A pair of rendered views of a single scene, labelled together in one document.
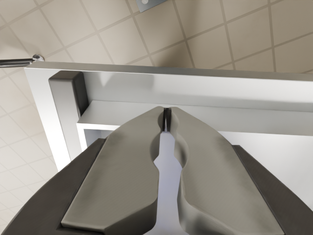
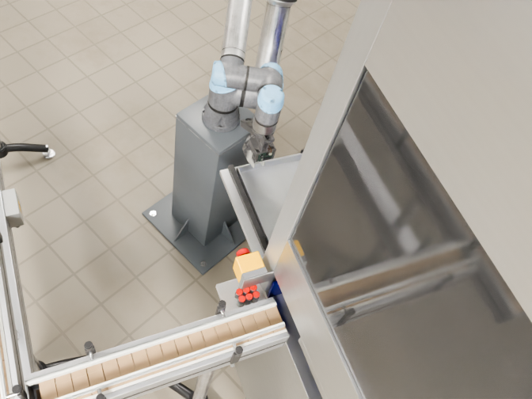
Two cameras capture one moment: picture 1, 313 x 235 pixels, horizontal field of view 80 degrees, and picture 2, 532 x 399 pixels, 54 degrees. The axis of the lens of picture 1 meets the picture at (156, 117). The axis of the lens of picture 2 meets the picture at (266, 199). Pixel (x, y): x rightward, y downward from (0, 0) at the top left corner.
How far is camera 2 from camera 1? 1.76 m
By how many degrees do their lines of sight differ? 62
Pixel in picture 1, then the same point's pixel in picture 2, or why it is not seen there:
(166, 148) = (257, 179)
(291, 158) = (289, 172)
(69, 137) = (234, 176)
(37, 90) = (223, 173)
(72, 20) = (136, 304)
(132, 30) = (199, 292)
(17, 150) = not seen: outside the picture
